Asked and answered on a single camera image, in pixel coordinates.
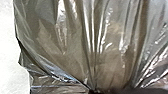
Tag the translucent grey trash bag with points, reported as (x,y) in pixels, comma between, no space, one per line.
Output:
(83,43)

